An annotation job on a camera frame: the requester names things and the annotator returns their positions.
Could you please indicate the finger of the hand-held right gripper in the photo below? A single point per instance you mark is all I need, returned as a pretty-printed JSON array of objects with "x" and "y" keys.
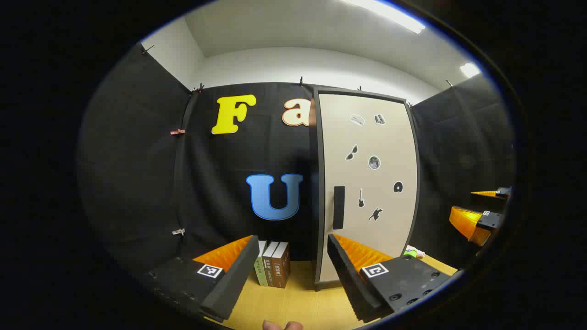
[
  {"x": 502, "y": 193},
  {"x": 472, "y": 222}
]

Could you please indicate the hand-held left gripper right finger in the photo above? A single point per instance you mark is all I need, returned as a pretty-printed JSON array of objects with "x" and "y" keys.
[{"x": 348, "y": 279}]

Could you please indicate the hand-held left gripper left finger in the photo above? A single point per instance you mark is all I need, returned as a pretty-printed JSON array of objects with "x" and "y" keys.
[{"x": 234, "y": 284}]

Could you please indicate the beige cabinet door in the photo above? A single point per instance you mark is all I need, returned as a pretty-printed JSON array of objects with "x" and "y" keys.
[{"x": 390, "y": 137}]

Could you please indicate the grey cabinet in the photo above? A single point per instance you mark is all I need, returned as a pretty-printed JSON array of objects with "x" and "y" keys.
[{"x": 316, "y": 206}]

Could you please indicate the light green book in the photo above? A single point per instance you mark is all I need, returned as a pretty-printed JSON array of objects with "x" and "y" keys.
[{"x": 259, "y": 272}]

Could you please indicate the dark green book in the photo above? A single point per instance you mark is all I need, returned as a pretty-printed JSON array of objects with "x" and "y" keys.
[{"x": 268, "y": 268}]

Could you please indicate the brown book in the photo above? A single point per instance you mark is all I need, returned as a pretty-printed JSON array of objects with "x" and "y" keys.
[{"x": 279, "y": 270}]

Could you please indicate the green and white plush toy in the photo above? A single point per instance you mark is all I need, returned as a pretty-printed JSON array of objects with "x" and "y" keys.
[{"x": 411, "y": 252}]

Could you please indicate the silver cloth clip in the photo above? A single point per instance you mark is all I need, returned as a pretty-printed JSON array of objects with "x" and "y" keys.
[{"x": 178, "y": 232}]

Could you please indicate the small ceiling light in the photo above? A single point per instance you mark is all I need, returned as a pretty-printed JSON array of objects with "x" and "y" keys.
[{"x": 470, "y": 69}]

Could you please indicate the black backdrop cloth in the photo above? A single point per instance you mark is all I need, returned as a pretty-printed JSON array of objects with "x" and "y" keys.
[{"x": 137, "y": 160}]

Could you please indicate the long ceiling light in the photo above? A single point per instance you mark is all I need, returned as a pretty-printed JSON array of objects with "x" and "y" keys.
[{"x": 390, "y": 13}]

